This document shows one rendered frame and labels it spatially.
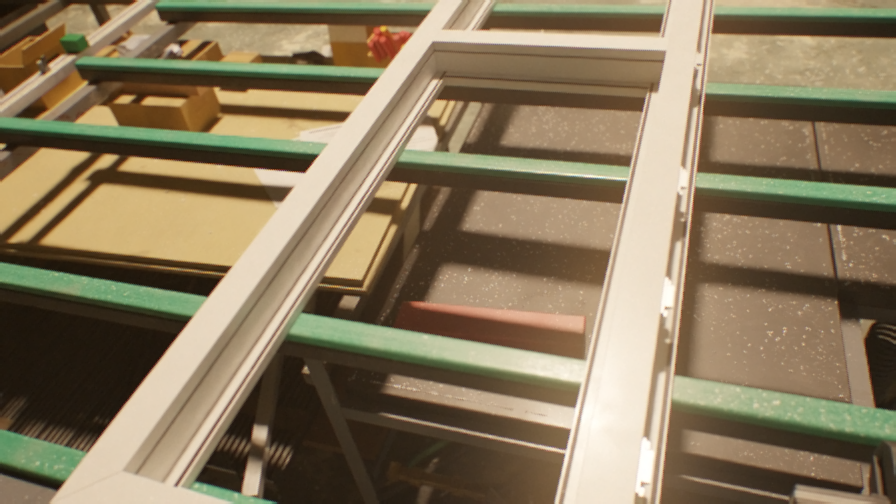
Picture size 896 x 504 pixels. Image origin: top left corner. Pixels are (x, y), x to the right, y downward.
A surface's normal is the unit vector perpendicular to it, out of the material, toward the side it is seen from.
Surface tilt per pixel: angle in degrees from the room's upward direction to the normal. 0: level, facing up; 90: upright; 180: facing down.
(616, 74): 90
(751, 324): 0
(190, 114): 90
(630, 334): 0
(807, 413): 0
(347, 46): 90
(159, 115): 90
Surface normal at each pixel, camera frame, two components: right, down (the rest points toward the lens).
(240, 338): 0.94, 0.14
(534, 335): -0.11, -0.73
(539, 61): -0.32, 0.67
